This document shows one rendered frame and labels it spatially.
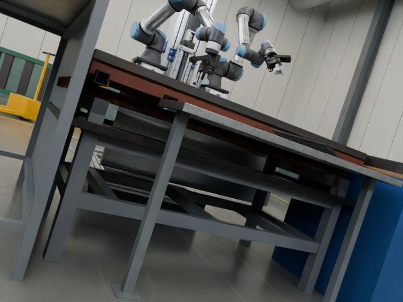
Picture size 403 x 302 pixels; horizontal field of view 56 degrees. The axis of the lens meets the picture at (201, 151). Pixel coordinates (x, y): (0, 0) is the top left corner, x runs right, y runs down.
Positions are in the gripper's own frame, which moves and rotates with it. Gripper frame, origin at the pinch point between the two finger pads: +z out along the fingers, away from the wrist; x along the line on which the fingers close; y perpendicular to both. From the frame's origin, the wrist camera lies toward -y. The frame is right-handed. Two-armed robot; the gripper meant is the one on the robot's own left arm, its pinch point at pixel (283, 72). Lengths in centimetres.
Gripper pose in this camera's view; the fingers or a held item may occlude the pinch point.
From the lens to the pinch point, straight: 249.4
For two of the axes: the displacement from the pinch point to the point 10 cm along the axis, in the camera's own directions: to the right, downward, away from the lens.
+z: 1.5, 7.3, -6.7
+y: -9.6, 2.7, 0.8
